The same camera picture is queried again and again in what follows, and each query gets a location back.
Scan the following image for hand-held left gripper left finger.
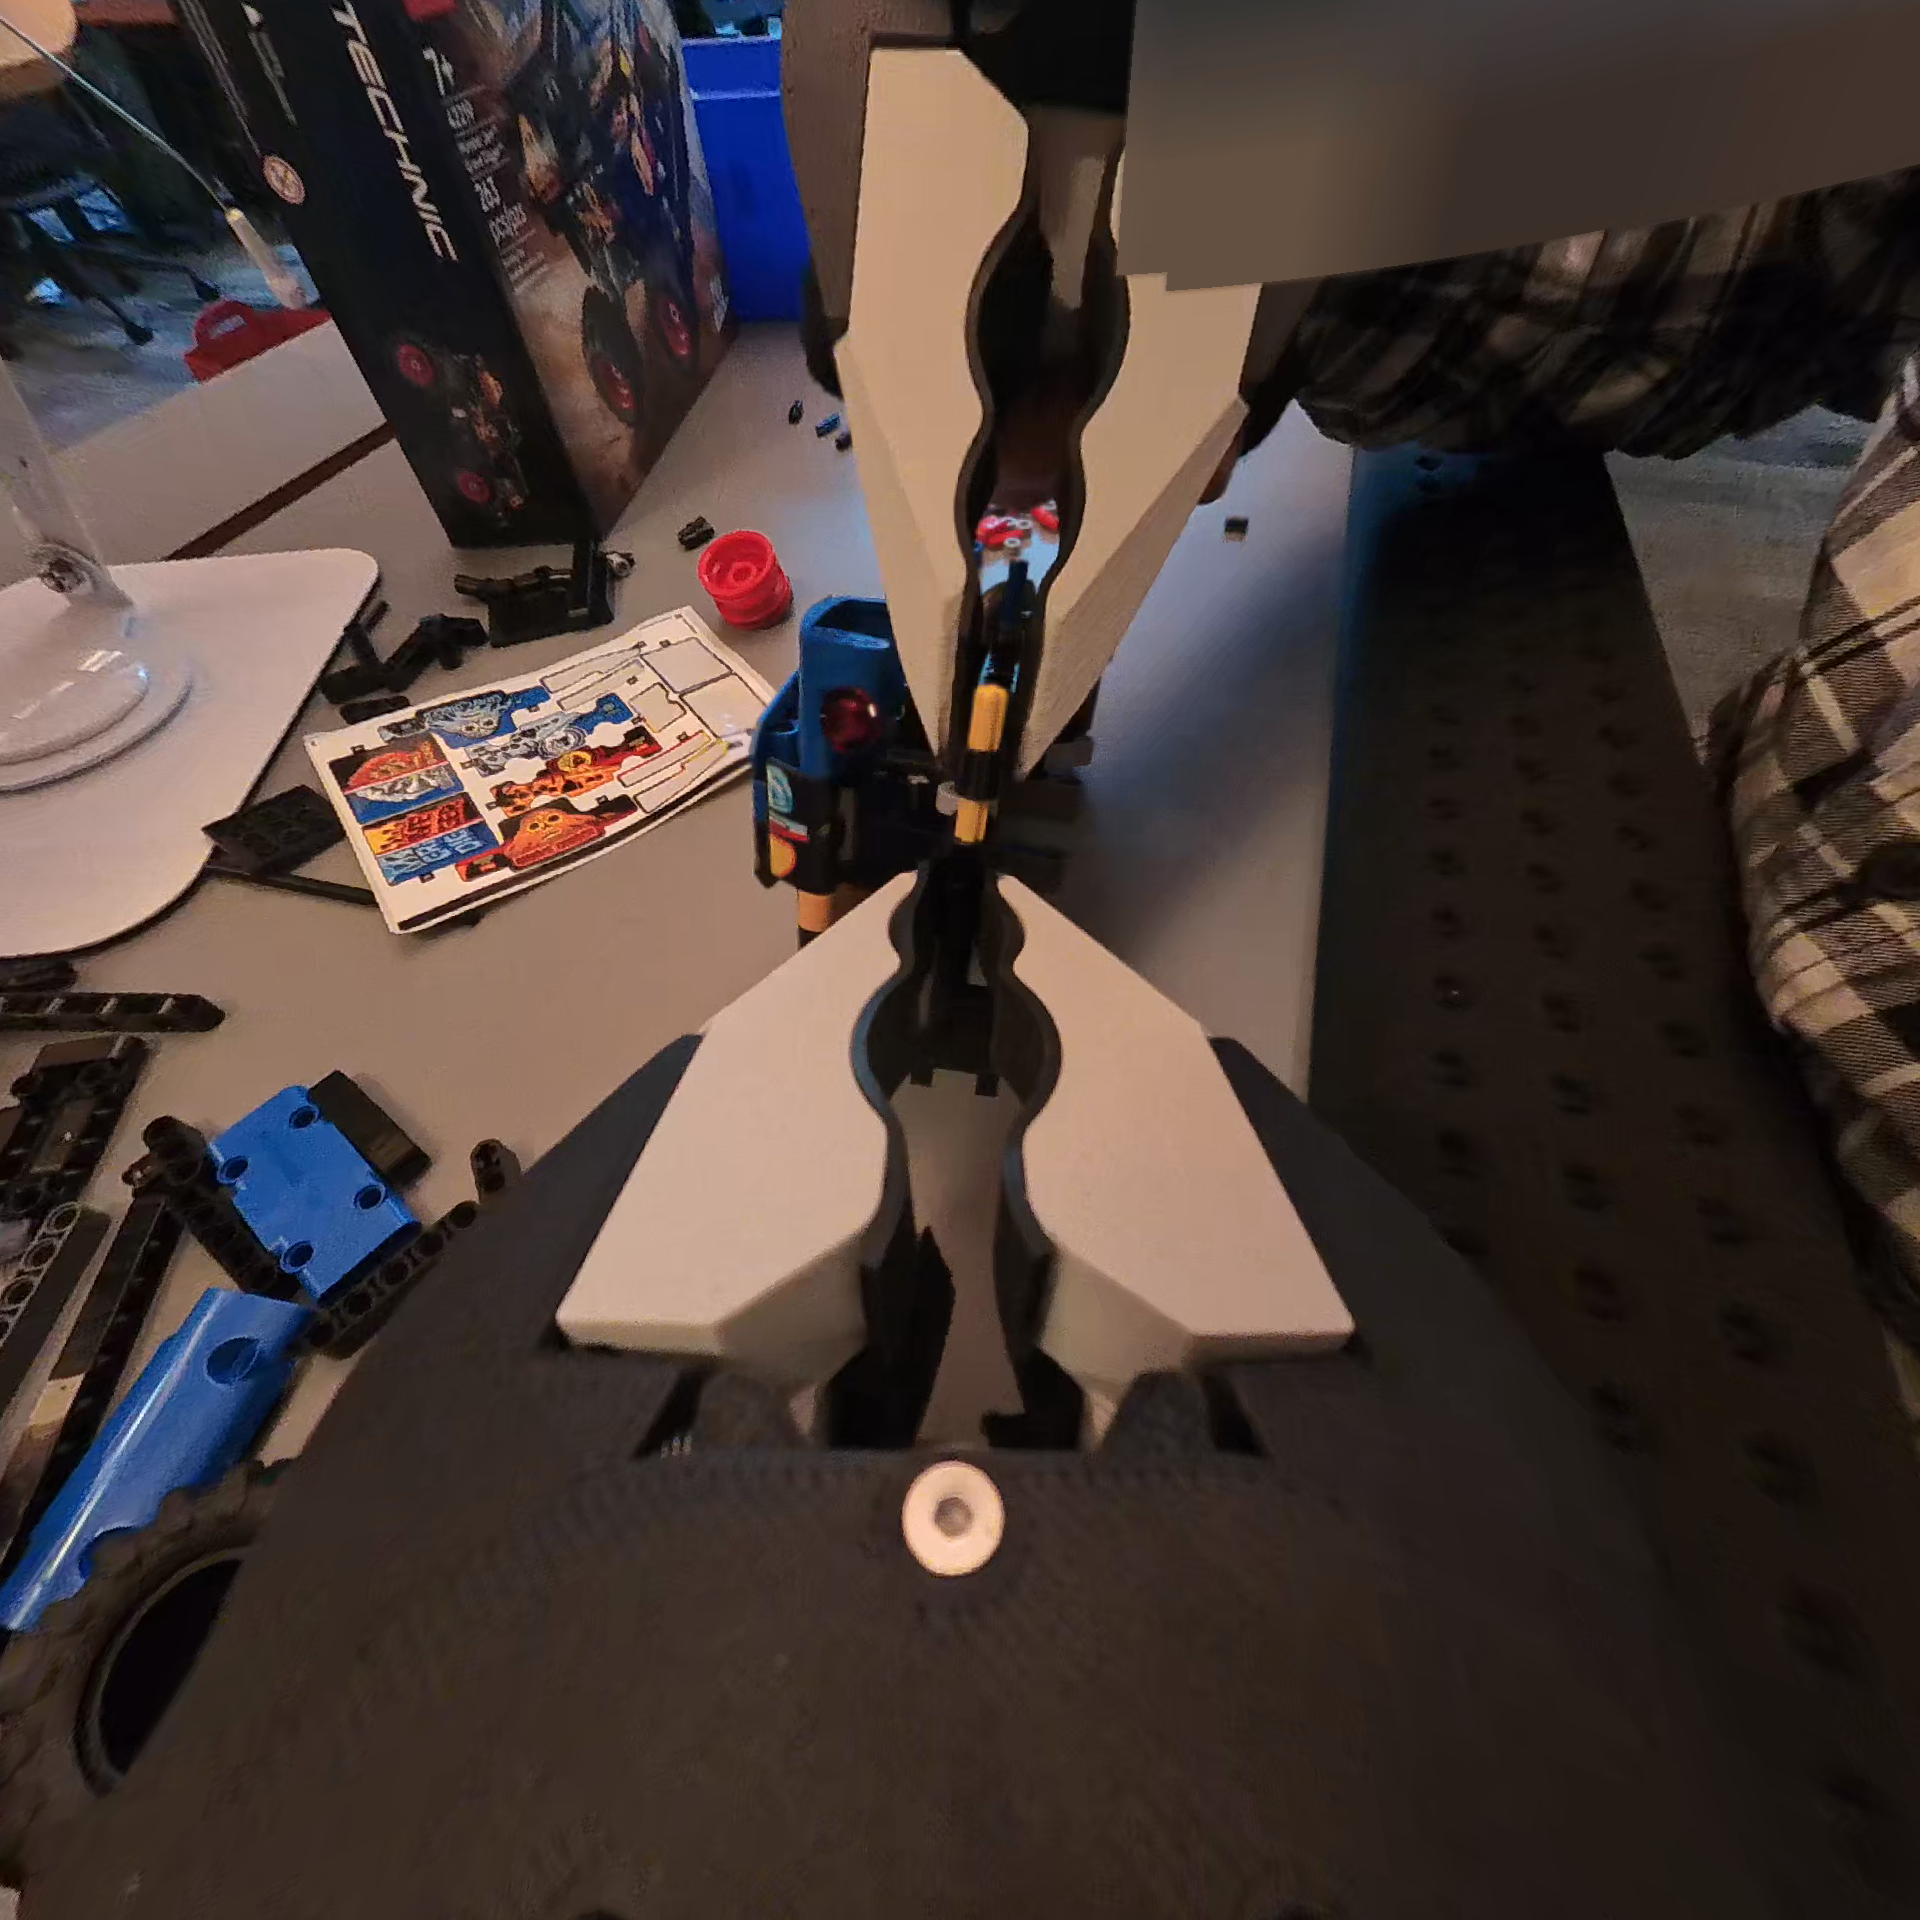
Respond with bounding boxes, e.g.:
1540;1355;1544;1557
556;872;922;1445

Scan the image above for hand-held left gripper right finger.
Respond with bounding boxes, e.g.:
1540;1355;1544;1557
996;872;1356;1445

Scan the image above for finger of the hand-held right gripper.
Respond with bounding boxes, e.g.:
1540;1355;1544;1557
1017;274;1262;770
831;40;1038;759

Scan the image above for black blue toy car chassis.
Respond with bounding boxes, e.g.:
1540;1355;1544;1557
750;510;1097;1096

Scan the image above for person's right forearm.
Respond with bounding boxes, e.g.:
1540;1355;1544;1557
1246;194;1920;460

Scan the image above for grey desk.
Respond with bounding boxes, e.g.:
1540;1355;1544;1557
0;316;1354;1501

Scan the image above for blue storage bin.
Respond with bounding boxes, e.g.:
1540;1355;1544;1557
681;31;811;324

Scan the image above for red toy wheel hub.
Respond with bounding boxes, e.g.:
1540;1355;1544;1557
698;527;793;628

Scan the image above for short black beam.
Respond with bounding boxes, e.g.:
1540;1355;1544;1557
307;1140;520;1359
307;1069;435;1187

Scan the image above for black dimpled foam pad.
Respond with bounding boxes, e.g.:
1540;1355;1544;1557
1312;451;1920;1920

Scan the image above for blue curved panel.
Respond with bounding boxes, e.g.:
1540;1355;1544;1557
0;1287;319;1637
208;1083;424;1306

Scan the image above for black toy set box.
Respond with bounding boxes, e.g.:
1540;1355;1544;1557
171;0;737;548

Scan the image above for colourful sticker sheet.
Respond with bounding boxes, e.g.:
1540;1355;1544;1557
305;604;755;935

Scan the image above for black holed beam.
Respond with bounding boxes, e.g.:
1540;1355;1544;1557
128;1117;303;1299

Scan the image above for thin black axle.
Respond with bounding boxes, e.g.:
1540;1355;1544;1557
201;861;377;909

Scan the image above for black studded plate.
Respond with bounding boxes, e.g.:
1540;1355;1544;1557
201;784;350;875

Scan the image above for black angled beam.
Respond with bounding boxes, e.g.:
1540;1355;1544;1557
0;957;227;1039

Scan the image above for long thin black beam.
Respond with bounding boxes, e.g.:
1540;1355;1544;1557
0;1191;191;1560

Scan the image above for red container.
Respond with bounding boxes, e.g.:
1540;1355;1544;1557
183;296;332;384

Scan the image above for chunky black holed brick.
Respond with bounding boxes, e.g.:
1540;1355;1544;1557
0;1036;153;1224

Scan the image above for grey holed beam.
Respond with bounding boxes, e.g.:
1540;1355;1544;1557
0;1200;114;1354

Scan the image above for white book stand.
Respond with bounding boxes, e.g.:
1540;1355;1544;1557
0;0;383;959

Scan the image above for black toy tire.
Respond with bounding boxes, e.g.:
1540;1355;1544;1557
0;1462;289;1920

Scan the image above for black office chair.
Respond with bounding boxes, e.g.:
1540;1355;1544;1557
0;29;227;355

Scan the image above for large black frame assembly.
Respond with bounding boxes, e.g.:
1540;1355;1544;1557
455;540;635;648

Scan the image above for black holed frame pieces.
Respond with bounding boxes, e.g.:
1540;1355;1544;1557
319;598;489;723

